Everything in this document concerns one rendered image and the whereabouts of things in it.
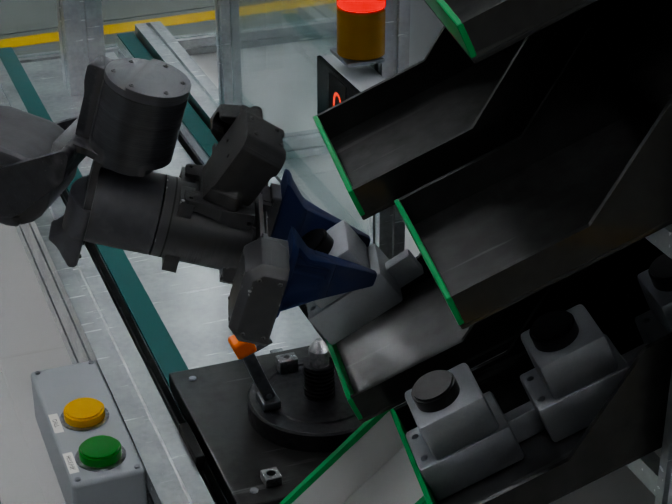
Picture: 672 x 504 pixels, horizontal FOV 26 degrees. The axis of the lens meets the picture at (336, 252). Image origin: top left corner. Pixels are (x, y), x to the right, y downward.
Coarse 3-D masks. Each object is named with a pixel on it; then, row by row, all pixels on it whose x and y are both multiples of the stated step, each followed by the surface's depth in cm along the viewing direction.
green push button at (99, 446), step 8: (88, 440) 138; (96, 440) 138; (104, 440) 138; (112, 440) 138; (80, 448) 137; (88, 448) 137; (96, 448) 137; (104, 448) 137; (112, 448) 137; (120, 448) 137; (80, 456) 136; (88, 456) 136; (96, 456) 136; (104, 456) 136; (112, 456) 136; (120, 456) 137; (88, 464) 136; (96, 464) 136; (104, 464) 136
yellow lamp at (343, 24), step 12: (348, 12) 145; (372, 12) 145; (384, 12) 146; (348, 24) 145; (360, 24) 145; (372, 24) 145; (384, 24) 146; (348, 36) 146; (360, 36) 145; (372, 36) 146; (384, 36) 147; (348, 48) 146; (360, 48) 146; (372, 48) 146; (384, 48) 148; (360, 60) 147
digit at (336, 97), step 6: (330, 78) 151; (330, 84) 151; (336, 84) 149; (330, 90) 151; (336, 90) 150; (342, 90) 148; (330, 96) 152; (336, 96) 150; (342, 96) 148; (330, 102) 152; (336, 102) 150
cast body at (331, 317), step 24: (312, 240) 103; (336, 240) 103; (360, 240) 105; (360, 264) 102; (384, 264) 104; (408, 264) 104; (384, 288) 103; (312, 312) 104; (336, 312) 103; (360, 312) 104; (336, 336) 104
